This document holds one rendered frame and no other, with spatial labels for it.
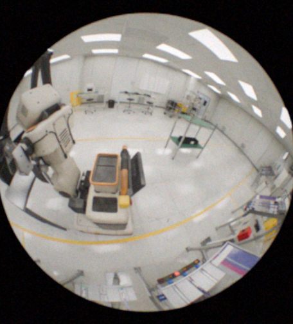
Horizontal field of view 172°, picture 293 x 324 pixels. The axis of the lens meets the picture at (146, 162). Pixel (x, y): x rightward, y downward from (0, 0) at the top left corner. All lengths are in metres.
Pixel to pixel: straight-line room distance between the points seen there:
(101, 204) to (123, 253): 0.90
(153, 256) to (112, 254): 0.49
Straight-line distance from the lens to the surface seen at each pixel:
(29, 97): 0.49
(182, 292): 0.78
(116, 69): 6.21
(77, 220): 1.19
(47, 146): 0.43
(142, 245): 1.38
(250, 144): 9.02
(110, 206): 0.58
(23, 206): 0.94
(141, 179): 0.50
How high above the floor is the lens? 1.35
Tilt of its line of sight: 43 degrees down
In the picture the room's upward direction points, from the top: 17 degrees clockwise
